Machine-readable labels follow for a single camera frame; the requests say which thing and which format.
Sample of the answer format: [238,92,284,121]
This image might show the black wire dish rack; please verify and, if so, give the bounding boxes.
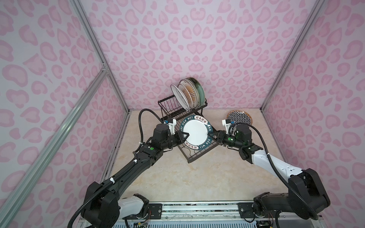
[158,95,218,163]

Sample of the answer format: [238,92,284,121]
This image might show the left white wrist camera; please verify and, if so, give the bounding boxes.
[164,118,177,135]

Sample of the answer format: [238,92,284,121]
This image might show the white plate blue clover outline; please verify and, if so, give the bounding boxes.
[170,85,190,111]

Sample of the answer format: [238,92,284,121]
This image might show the large orange sunburst plate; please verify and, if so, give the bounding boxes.
[180,79,199,109]

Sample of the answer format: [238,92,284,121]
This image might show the right aluminium corner post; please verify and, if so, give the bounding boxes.
[260,0,327,113]

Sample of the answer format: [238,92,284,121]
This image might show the left aluminium wall frame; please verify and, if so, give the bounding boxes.
[1,1,127,228]

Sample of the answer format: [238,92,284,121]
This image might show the small orange sunburst plate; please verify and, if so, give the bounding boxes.
[178,84,193,110]

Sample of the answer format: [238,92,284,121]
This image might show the cream plate red berries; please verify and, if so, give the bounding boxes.
[186,77,201,107]

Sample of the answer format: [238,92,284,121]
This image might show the left black corrugated cable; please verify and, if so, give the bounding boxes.
[67,108,163,228]

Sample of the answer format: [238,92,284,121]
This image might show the white plate dark lettered rim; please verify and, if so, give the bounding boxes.
[180,115,213,151]

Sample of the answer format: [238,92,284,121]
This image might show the teal plate with flower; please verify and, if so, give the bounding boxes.
[194,78,206,106]

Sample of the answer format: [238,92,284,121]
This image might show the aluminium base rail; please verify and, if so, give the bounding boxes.
[76,199,329,228]

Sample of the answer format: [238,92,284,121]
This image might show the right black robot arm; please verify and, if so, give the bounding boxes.
[208,123,331,220]

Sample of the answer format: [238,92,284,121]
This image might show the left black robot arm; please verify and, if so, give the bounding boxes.
[67,123,189,228]

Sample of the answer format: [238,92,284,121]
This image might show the navy geometric pattern plate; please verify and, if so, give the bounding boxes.
[226,110,253,124]

